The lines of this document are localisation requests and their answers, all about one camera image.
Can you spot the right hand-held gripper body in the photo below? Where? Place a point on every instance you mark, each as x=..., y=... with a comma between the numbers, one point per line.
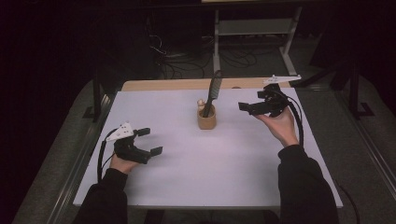
x=274, y=99

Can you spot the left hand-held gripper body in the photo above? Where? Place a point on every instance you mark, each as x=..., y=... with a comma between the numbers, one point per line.
x=127, y=149

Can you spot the black spatula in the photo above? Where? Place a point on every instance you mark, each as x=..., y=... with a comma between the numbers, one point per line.
x=213, y=90

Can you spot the wooden utensil holder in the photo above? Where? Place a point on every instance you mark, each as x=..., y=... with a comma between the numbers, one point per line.
x=207, y=121

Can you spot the person's left hand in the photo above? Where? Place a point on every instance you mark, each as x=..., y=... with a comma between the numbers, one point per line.
x=123, y=165

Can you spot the person's right hand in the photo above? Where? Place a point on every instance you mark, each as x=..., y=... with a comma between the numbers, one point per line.
x=281, y=127

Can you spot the black floor stand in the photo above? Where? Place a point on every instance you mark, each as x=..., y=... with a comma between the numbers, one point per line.
x=353, y=90

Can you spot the grey metal shelf frame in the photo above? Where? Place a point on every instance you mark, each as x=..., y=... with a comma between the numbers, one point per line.
x=255, y=26

